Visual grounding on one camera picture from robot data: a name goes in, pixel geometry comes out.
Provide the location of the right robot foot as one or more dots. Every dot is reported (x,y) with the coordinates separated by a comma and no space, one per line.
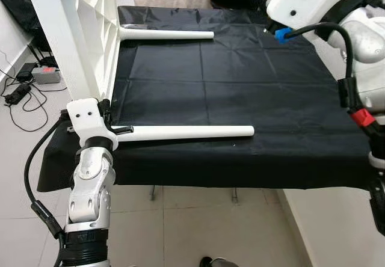
(218,262)

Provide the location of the grey metal table leg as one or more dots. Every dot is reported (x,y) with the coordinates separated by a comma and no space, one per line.
(153,193)
(234,196)

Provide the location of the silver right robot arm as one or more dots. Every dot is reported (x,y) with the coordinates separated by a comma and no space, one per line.
(367,44)

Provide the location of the white plastic table leg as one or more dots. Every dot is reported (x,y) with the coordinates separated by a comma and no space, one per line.
(192,133)
(168,34)

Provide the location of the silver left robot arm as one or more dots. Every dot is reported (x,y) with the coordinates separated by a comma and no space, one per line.
(90,189)

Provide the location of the black router with antennas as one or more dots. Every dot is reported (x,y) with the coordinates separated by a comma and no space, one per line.
(47,61)

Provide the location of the black tablecloth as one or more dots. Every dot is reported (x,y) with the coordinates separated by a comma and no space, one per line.
(240,86)

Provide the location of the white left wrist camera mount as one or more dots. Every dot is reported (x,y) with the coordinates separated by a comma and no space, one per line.
(87,116)

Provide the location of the white plastic table top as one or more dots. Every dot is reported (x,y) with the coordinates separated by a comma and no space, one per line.
(60,38)

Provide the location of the black charger brick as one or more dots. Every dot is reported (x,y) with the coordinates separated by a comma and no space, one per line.
(25,71)

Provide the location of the black power strip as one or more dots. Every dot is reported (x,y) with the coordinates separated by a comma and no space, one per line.
(17,94)

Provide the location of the grey box with red button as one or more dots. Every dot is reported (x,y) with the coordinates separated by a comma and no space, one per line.
(46,74)

